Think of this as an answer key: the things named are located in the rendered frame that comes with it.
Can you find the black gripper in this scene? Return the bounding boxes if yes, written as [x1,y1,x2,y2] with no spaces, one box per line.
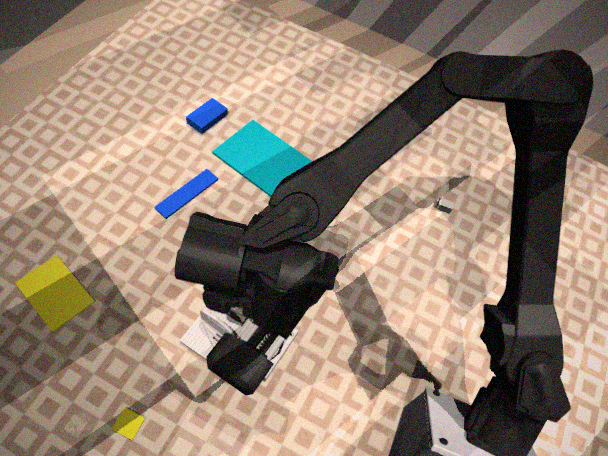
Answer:
[206,281,326,395]

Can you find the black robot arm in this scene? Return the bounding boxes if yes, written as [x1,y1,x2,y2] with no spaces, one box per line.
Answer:
[175,49,593,456]

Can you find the yellow square block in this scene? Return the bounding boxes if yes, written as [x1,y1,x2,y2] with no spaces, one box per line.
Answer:
[112,408,145,441]

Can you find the yellow flat rectangular plate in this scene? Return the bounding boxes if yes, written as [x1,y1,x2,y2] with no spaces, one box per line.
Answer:
[15,255,95,333]

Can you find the teal flat rectangular plate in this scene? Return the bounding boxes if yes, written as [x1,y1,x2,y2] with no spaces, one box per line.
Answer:
[212,120,312,197]

